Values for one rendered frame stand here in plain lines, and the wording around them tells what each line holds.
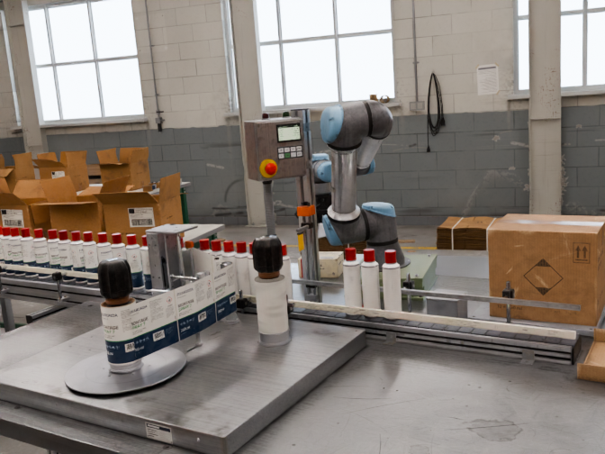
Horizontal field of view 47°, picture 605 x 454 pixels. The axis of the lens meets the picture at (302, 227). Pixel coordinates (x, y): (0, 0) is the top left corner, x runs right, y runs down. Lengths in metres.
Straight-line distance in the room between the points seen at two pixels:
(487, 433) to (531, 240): 0.71
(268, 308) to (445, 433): 0.61
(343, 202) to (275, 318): 0.63
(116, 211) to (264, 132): 1.85
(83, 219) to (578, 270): 2.84
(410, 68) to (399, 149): 0.86
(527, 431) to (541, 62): 6.02
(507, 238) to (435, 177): 5.52
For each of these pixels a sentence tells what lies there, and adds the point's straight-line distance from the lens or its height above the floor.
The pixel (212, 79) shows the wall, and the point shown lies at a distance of 8.39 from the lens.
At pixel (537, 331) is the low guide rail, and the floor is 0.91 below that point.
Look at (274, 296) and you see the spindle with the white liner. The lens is 1.87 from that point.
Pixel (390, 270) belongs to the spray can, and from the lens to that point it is 2.01.
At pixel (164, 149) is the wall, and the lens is 8.78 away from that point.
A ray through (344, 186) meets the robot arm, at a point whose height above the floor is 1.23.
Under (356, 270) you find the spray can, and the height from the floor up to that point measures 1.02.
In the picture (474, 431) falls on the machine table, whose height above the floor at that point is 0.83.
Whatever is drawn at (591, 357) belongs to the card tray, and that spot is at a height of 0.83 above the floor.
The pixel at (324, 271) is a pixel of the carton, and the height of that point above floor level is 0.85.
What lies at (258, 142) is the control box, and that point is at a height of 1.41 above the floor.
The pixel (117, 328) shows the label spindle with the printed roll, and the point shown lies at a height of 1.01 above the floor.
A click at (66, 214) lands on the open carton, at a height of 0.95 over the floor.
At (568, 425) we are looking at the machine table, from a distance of 1.61.
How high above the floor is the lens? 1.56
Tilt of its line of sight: 11 degrees down
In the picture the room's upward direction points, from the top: 4 degrees counter-clockwise
